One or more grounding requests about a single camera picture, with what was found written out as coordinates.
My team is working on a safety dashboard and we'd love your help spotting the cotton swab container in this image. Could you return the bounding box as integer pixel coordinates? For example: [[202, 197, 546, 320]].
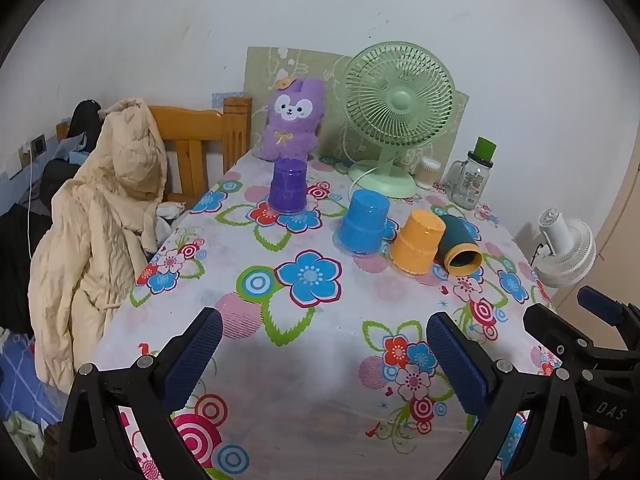
[[414, 156, 441, 190]]

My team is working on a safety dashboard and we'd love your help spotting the beige door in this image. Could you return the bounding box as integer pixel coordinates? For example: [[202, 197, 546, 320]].
[[555, 150, 640, 313]]

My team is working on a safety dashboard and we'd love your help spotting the blue checkered sheet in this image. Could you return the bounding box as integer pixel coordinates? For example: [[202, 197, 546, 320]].
[[0, 330, 66, 421]]

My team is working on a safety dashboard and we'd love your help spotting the dark teal cup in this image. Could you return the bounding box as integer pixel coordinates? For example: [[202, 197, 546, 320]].
[[434, 213, 484, 276]]

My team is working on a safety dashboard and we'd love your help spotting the white small fan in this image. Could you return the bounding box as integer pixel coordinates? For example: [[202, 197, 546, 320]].
[[530, 207, 597, 288]]

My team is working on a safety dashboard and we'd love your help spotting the purple cup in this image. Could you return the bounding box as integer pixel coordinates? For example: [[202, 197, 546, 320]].
[[268, 158, 308, 213]]

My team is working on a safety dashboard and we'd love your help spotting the green patterned board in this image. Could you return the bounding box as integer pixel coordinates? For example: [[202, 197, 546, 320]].
[[243, 46, 471, 181]]

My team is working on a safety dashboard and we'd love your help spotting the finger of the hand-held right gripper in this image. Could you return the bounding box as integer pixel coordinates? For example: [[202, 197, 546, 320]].
[[577, 285, 640, 343], [523, 302, 608, 363]]

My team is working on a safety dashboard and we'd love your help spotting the black bag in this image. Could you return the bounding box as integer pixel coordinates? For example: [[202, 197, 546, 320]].
[[67, 101, 103, 138]]

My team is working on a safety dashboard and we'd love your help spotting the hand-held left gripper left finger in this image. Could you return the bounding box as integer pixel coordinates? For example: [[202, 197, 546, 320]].
[[57, 306, 224, 480]]

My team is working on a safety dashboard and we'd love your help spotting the glass jar with green lid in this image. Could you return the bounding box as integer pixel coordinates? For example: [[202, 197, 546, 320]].
[[445, 136, 498, 210]]

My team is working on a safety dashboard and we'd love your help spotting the grey white cloth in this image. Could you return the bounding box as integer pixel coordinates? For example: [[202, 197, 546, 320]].
[[154, 201, 187, 243]]

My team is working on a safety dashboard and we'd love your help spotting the purple plush toy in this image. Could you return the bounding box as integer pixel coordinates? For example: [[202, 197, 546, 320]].
[[252, 77, 327, 162]]

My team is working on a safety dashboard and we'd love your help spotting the green desk fan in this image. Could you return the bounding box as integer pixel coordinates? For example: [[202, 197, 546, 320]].
[[341, 42, 457, 199]]

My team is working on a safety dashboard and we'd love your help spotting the wooden chair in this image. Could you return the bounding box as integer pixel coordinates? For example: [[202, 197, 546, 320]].
[[147, 97, 253, 208]]

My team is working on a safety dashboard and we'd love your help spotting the beige padded jacket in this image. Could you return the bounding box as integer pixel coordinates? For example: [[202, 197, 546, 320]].
[[27, 97, 173, 393]]

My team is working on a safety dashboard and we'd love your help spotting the dark clothing pile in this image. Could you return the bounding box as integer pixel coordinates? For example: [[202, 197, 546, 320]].
[[0, 157, 81, 333]]

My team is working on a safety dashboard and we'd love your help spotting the blue cup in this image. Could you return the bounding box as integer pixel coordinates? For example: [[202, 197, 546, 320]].
[[334, 189, 391, 257]]

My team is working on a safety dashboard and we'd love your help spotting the orange cup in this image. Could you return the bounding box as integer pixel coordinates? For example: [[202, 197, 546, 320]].
[[389, 209, 447, 276]]

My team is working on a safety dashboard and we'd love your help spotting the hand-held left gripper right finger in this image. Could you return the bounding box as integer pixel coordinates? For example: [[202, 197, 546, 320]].
[[426, 311, 591, 480]]

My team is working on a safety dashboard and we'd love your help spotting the floral tablecloth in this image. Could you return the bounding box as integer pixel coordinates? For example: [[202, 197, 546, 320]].
[[92, 152, 563, 480]]

